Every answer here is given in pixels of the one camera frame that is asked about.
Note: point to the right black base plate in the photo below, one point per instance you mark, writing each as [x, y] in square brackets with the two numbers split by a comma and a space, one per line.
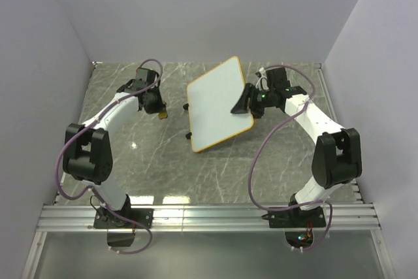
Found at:
[281, 217]

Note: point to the yellow-framed whiteboard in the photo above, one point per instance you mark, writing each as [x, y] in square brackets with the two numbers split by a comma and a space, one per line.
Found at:
[210, 99]

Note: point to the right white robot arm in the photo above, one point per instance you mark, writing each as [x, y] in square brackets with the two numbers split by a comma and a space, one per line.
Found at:
[337, 156]

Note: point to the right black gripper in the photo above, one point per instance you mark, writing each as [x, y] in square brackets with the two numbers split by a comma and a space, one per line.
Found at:
[249, 91]

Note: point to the wire whiteboard stand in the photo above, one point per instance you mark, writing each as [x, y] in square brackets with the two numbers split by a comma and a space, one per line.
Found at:
[187, 122]

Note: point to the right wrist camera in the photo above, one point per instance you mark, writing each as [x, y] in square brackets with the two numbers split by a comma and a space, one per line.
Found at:
[272, 79]

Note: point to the yellow bone-shaped eraser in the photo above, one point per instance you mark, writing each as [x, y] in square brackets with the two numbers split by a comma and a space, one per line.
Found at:
[162, 115]

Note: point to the aluminium mounting rail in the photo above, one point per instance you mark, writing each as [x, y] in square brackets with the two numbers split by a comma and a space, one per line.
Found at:
[203, 218]

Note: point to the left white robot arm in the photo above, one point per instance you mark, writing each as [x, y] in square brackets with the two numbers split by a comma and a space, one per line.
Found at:
[87, 154]

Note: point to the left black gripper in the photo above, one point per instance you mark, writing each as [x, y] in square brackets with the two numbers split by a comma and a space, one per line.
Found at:
[160, 106]

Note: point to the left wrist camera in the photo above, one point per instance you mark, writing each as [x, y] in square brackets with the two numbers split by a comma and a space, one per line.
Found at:
[147, 76]

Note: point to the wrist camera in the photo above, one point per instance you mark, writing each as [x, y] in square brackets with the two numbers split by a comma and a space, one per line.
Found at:
[272, 79]
[147, 76]

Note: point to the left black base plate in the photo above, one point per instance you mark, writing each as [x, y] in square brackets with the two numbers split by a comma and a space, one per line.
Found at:
[106, 220]

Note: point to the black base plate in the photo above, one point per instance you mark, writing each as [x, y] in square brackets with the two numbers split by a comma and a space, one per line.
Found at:
[281, 217]
[106, 220]

